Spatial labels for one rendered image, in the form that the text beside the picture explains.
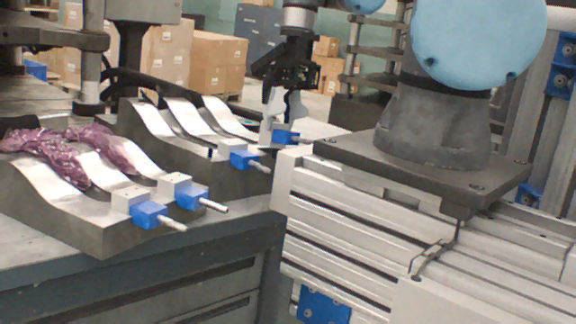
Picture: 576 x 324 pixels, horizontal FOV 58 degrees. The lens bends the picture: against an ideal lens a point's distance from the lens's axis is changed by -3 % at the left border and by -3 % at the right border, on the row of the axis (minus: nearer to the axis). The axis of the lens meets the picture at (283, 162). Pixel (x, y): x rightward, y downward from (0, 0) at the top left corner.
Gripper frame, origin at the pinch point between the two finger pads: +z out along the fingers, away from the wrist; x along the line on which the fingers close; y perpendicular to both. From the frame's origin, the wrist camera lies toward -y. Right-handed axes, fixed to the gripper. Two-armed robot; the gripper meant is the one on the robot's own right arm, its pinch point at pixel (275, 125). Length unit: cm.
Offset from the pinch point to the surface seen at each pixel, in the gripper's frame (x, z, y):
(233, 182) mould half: -10.7, 12.2, 0.8
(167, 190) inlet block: -29.3, 12.9, 5.3
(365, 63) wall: 566, -94, -392
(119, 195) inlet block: -39.9, 13.2, 7.9
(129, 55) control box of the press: 13, -15, -88
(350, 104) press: 335, -21, -234
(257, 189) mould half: -3.4, 13.7, 0.5
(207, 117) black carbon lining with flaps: 0.2, 0.7, -24.1
